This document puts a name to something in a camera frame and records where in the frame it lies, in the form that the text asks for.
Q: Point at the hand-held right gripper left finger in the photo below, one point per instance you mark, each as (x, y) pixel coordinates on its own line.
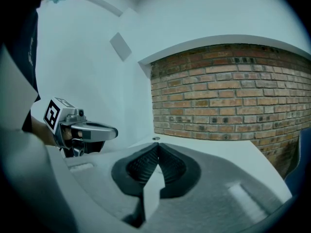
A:
(97, 173)

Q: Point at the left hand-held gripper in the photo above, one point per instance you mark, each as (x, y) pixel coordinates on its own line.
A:
(52, 114)

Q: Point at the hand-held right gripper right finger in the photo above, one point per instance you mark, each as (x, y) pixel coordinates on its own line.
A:
(213, 178)

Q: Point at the person's left forearm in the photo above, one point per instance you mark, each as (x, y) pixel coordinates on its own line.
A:
(41, 132)

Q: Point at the person's left hand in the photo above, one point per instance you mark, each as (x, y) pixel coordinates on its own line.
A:
(67, 133)

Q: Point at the blue chair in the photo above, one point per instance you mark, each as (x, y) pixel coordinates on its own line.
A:
(303, 159)

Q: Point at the left hand-held gripper camera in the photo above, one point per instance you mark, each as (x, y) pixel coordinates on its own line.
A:
(80, 112)

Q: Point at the grey wall plate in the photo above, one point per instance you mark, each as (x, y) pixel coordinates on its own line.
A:
(120, 46)

